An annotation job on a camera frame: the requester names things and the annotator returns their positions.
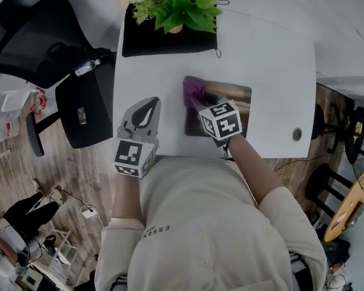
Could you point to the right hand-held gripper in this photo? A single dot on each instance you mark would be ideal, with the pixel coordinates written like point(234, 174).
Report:
point(224, 123)

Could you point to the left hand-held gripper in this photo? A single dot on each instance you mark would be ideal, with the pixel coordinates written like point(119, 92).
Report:
point(130, 153)

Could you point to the purple cloth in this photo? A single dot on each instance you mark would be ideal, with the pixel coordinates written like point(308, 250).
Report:
point(189, 92)

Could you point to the dark streaked mouse pad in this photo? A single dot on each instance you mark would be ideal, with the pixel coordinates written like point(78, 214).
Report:
point(191, 124)

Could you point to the person's left forearm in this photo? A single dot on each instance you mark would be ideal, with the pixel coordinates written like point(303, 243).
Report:
point(127, 199)

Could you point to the person's right forearm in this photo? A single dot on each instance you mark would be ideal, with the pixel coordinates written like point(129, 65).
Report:
point(248, 168)

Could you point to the small black device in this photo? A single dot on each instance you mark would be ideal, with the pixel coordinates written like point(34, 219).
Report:
point(81, 115)

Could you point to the white desk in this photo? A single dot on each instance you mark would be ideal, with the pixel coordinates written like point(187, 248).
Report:
point(261, 71)

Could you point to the clear water bottle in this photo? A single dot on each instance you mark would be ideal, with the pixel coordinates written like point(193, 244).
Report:
point(86, 67)

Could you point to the green plant in pink vase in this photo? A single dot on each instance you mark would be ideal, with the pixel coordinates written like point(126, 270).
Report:
point(182, 5)

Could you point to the white power adapter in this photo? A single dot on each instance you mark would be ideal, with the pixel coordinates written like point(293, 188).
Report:
point(88, 213)

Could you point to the black floor fan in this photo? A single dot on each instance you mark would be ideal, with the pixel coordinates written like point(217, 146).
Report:
point(317, 123)

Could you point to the person's cream shirt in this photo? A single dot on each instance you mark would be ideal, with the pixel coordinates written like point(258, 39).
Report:
point(206, 223)

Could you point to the black mesh office chair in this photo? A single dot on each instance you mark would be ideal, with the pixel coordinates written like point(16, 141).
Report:
point(24, 50)

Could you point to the white slatted stand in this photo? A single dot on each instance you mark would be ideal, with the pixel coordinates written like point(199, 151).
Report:
point(58, 255)

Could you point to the round wooden table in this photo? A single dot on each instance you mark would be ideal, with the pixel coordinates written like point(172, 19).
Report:
point(359, 189)

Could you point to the dark green pouch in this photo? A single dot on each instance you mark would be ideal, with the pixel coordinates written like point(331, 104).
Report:
point(354, 217)

